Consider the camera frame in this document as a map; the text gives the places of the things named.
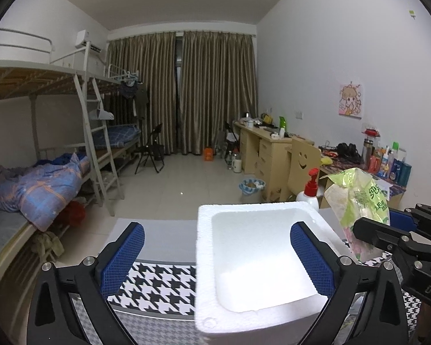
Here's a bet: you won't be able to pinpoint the blue floor basin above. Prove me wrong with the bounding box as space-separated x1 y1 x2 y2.
239 179 265 195

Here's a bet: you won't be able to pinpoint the brown curtain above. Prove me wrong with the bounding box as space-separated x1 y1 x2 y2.
106 32 182 157
180 30 259 155

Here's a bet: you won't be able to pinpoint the white pump bottle red cap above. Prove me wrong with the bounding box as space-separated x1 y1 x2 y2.
295 168 326 211

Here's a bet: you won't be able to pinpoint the blue checked mattress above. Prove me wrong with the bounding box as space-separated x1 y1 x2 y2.
91 124 141 150

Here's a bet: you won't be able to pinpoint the white bunk bed ladder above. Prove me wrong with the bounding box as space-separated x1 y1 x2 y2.
74 74 124 216

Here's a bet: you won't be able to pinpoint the wooden desk with drawers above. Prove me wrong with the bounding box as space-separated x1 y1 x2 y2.
233 120 315 202

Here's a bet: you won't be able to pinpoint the wooden smiley chair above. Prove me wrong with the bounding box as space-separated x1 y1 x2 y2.
278 137 322 202

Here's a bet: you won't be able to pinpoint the white air conditioner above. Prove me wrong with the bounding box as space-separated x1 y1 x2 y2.
75 30 103 53

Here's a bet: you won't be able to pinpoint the black folding chair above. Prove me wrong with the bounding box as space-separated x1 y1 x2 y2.
223 121 241 159
134 123 165 174

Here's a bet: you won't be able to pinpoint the red bag under bed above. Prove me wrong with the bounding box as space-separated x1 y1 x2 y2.
55 201 87 229

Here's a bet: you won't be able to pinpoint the white metal bunk bed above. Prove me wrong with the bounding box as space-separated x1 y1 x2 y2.
90 63 144 173
0 28 124 295

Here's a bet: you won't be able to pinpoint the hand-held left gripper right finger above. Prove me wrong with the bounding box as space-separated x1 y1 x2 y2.
290 222 410 345

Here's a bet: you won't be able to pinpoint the dark hanging clothes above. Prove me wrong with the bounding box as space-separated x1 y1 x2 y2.
119 79 149 119

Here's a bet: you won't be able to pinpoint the cartoon wall poster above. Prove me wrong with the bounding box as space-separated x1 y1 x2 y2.
338 83 364 118

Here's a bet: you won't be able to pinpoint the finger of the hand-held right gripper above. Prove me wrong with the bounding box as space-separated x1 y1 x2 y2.
352 216 431 272
390 204 431 246

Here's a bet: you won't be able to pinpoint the dark thermos flask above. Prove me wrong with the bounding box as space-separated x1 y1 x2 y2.
362 135 375 168

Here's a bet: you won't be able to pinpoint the wooden desk patterned cover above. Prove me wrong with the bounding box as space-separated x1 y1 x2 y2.
318 145 406 209

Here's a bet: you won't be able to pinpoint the white foam box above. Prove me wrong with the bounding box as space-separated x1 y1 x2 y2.
195 201 356 345

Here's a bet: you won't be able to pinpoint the green white plastic bag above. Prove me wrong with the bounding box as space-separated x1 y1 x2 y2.
323 167 394 263

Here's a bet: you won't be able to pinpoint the beige tied cloth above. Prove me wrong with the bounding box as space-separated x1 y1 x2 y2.
30 232 63 263

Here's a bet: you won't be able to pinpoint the houndstooth table cloth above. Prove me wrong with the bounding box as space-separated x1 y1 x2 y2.
29 205 431 345

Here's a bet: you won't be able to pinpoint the blue checked quilt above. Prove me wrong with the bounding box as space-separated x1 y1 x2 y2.
0 153 90 232

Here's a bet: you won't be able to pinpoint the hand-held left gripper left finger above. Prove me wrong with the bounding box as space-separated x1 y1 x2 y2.
27 222 146 345

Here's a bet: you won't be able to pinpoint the row of toiletry bottles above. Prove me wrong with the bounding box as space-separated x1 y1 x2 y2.
368 142 413 187

